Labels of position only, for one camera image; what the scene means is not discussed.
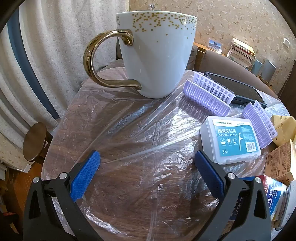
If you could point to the blue and white medicine box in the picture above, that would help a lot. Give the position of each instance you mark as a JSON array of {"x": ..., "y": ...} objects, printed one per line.
[{"x": 274, "y": 197}]

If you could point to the black rectangular tray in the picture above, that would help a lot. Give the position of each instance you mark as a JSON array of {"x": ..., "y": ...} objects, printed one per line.
[{"x": 242, "y": 89}]

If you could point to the round wooden stool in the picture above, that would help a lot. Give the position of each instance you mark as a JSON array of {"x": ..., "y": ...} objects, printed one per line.
[{"x": 34, "y": 141}]

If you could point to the beige patterned curtain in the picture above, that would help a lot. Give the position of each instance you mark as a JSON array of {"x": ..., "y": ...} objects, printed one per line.
[{"x": 57, "y": 34}]

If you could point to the clear plastic table cover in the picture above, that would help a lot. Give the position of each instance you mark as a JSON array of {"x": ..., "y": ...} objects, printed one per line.
[{"x": 138, "y": 139}]

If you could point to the brown cardboard box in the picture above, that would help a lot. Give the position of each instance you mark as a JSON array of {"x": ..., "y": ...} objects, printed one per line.
[{"x": 279, "y": 162}]

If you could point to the stack of books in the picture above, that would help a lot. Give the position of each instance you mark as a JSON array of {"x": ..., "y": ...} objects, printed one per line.
[{"x": 241, "y": 53}]

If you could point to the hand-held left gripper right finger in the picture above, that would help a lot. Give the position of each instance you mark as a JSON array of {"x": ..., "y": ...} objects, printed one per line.
[{"x": 209, "y": 176}]

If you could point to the grey blue storage box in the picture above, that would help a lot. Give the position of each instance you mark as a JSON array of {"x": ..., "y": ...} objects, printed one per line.
[
  {"x": 268, "y": 70},
  {"x": 256, "y": 67}
]

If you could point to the lavender plastic hair roller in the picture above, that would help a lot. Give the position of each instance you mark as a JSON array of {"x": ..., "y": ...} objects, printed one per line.
[
  {"x": 257, "y": 125},
  {"x": 205, "y": 97}
]

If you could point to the brown upholstered chair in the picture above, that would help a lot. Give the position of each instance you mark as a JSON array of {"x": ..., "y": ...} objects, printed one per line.
[
  {"x": 194, "y": 58},
  {"x": 226, "y": 66}
]

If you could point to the yellow paper package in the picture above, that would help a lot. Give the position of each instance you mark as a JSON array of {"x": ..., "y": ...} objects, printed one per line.
[{"x": 282, "y": 127}]

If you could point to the metal wall hook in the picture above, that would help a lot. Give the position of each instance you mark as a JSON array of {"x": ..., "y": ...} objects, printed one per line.
[{"x": 151, "y": 7}]

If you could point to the building photo card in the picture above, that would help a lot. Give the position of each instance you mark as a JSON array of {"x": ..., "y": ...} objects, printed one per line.
[{"x": 215, "y": 44}]

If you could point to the clear dental floss box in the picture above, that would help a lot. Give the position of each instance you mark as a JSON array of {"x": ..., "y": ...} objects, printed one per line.
[{"x": 231, "y": 141}]

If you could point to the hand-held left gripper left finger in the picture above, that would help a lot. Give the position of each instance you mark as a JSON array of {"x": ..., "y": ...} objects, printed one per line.
[{"x": 86, "y": 176}]

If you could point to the white wall switch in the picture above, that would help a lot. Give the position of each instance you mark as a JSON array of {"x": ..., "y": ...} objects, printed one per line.
[{"x": 287, "y": 41}]

